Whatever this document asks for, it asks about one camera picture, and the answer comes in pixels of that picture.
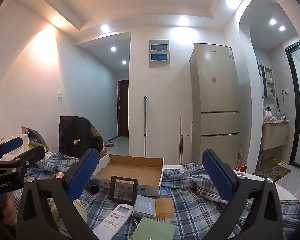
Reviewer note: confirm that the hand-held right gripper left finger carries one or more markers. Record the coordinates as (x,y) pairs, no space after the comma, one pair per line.
(86,172)

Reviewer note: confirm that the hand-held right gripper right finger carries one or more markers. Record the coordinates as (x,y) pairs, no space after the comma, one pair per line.
(217,177)

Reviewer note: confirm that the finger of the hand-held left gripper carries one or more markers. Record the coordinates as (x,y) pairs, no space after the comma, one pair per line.
(11,144)
(30,155)

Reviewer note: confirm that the small plain black box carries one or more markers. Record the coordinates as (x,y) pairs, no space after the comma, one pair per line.
(93,188)

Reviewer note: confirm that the black square frame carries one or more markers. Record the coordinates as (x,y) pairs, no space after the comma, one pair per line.
(110,190)

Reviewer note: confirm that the round cream disc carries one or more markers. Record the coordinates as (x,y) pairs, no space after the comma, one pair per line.
(82,211)

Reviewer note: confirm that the cardboard box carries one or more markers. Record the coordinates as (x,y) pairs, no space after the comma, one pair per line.
(130,172)

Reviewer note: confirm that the white remote control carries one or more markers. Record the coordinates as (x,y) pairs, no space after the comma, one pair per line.
(115,220)

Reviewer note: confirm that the orange plastic case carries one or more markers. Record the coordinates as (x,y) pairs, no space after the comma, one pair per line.
(165,207)

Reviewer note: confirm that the blue-grey booklet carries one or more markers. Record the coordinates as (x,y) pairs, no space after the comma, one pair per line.
(143,206)

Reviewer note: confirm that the green snap pouch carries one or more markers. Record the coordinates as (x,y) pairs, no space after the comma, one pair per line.
(152,230)

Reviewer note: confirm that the person's left hand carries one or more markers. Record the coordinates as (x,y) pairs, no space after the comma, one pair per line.
(10,210)

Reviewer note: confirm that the white plastic bag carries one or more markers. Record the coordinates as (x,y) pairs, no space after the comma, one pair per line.
(25,142)

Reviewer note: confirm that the dark silver bag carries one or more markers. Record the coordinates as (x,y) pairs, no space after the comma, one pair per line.
(37,136)

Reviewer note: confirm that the red paper bag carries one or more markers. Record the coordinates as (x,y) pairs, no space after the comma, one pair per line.
(241,165)

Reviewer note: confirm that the white paper tag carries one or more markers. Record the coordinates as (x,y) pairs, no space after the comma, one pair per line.
(76,141)

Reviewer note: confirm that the red floor package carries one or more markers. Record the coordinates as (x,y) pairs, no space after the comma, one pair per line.
(109,144)

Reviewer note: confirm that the blue plaid cloth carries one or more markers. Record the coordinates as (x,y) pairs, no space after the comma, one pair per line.
(190,205)

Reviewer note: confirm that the wooden chair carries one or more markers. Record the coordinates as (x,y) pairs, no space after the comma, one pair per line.
(95,131)

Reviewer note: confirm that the black jacket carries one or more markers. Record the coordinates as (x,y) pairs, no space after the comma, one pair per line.
(72,130)

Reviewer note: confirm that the pink dustpan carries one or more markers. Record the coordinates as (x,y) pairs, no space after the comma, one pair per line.
(185,136)

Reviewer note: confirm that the patterned floor mat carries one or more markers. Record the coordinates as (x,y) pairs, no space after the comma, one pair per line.
(272,172)

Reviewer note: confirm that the beige vanity cabinet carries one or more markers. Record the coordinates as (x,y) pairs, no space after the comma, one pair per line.
(273,135)

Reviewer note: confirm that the dark wooden door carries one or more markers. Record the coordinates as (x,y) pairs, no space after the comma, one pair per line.
(123,107)

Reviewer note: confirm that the pink cloth bundle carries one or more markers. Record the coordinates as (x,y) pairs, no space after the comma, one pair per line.
(269,117)

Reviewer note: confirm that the beige refrigerator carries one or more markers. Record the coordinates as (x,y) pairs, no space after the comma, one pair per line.
(215,92)

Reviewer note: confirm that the pink fridge sticker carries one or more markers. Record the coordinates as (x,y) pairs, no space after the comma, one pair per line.
(213,79)

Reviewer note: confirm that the white wall outlet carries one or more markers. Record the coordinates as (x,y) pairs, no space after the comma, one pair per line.
(285,90)

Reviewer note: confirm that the wall niche shelf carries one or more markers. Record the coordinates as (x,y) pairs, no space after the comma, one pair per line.
(269,80)

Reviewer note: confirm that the wall electrical panel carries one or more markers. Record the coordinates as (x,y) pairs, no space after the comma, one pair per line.
(159,53)

